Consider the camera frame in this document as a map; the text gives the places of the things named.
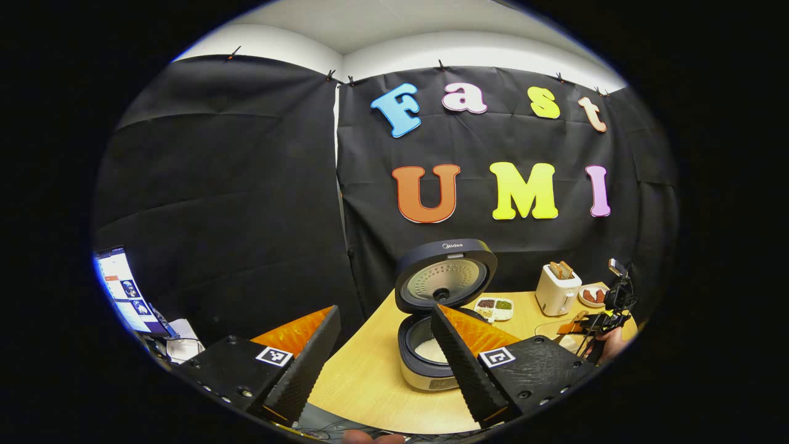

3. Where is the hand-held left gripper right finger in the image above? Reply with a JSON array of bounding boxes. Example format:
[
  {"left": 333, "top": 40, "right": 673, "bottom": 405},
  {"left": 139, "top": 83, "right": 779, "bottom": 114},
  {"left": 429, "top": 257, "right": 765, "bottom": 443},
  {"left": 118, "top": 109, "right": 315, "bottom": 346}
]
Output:
[{"left": 430, "top": 302, "right": 597, "bottom": 430}]

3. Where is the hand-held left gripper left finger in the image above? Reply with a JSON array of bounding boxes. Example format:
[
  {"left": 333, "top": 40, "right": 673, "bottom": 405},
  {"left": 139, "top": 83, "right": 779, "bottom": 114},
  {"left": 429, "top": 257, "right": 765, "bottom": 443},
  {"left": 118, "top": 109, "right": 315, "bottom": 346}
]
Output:
[{"left": 174, "top": 305, "right": 341, "bottom": 427}]

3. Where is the white rice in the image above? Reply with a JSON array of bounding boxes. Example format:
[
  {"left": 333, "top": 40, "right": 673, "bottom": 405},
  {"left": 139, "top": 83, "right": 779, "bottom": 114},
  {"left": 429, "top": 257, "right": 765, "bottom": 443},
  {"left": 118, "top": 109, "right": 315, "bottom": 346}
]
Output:
[{"left": 414, "top": 336, "right": 449, "bottom": 364}]

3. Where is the dark blue rice cooker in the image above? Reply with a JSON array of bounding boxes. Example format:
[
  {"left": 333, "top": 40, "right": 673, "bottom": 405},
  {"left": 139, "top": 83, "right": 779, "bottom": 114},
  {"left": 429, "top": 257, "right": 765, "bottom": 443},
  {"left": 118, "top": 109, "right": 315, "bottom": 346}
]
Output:
[{"left": 394, "top": 238, "right": 499, "bottom": 392}]

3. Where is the small plate with red food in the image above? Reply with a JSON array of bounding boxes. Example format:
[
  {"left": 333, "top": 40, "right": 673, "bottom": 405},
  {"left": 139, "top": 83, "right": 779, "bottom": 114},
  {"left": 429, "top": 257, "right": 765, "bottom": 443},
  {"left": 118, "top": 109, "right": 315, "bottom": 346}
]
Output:
[{"left": 578, "top": 284, "right": 611, "bottom": 308}]

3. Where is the white toaster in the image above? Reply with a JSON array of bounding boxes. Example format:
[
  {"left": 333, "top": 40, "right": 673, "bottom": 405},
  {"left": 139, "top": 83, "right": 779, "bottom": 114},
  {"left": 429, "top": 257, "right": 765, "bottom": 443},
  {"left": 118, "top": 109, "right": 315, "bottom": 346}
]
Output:
[{"left": 535, "top": 261, "right": 583, "bottom": 318}]

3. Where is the white divided bean dish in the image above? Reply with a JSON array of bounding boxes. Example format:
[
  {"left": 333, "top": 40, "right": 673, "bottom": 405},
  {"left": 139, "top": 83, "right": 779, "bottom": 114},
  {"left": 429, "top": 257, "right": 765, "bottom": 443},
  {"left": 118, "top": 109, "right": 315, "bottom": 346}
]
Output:
[{"left": 473, "top": 297, "right": 514, "bottom": 323}]

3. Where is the computer monitor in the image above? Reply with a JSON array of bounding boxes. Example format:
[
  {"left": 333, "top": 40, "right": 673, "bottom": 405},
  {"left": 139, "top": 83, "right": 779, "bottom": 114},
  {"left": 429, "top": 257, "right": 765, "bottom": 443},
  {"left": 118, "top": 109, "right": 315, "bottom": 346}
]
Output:
[{"left": 92, "top": 245, "right": 173, "bottom": 338}]

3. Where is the black backdrop cloth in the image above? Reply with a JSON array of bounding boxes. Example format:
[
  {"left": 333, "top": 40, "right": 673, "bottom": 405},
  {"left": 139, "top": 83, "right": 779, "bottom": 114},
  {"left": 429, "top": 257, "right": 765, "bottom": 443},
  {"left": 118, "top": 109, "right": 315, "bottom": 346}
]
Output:
[{"left": 92, "top": 54, "right": 679, "bottom": 346}]

